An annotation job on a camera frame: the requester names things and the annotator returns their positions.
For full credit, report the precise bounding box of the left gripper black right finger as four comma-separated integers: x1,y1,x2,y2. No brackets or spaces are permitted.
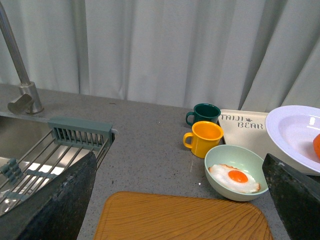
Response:
262,153,320,240

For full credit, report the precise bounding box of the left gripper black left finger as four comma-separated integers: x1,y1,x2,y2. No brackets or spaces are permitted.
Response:
0,152,97,240

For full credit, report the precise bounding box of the orange fruit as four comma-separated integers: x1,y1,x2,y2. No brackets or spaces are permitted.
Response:
312,134,320,160

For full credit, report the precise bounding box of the white deep plate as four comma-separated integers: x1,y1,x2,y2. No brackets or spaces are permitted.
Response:
265,105,320,176

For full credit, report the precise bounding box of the steel sink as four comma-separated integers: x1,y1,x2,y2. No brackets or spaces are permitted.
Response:
0,111,116,218

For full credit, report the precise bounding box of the light green bowl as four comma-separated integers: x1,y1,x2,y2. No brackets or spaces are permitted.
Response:
204,144,269,202

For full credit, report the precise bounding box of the fake fried egg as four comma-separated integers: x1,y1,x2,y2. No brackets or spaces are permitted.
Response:
208,164,261,194

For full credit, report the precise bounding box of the wooden cutting board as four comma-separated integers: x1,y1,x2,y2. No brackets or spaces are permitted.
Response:
94,191,273,240

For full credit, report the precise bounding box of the green sink drying rack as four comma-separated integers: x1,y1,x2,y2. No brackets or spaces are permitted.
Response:
0,115,118,218

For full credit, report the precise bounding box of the cream bear tray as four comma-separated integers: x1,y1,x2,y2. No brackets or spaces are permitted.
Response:
218,109,278,158

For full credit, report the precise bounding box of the yellow enamel mug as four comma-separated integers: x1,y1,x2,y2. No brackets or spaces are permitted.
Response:
182,121,224,159

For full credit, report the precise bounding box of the steel faucet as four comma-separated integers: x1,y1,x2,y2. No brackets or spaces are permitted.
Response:
0,5,44,115

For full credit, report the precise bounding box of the dark green enamel mug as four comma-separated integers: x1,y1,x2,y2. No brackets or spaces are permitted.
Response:
185,103,221,126

